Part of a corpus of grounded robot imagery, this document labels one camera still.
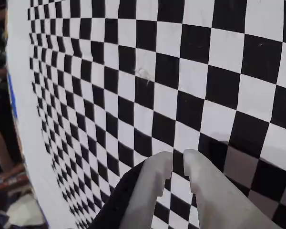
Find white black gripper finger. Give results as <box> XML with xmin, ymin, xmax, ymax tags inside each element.
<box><xmin>88</xmin><ymin>152</ymin><xmax>174</xmax><ymax>229</ymax></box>

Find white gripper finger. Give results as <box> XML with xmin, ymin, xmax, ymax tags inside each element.
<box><xmin>183</xmin><ymin>149</ymin><xmax>286</xmax><ymax>229</ymax></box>

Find black white checkered mat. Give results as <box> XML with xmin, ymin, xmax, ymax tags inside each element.
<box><xmin>6</xmin><ymin>0</ymin><xmax>286</xmax><ymax>229</ymax></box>

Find blue white penguin figure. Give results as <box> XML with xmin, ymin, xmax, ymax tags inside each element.
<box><xmin>0</xmin><ymin>193</ymin><xmax>48</xmax><ymax>229</ymax></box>

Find orange book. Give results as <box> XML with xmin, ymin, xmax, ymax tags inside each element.
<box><xmin>0</xmin><ymin>164</ymin><xmax>29</xmax><ymax>191</ymax></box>

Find brown wooden chair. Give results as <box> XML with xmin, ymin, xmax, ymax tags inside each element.
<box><xmin>0</xmin><ymin>68</ymin><xmax>24</xmax><ymax>172</ymax></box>

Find blue tape strip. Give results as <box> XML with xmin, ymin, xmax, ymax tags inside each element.
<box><xmin>7</xmin><ymin>71</ymin><xmax>18</xmax><ymax>120</ymax></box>

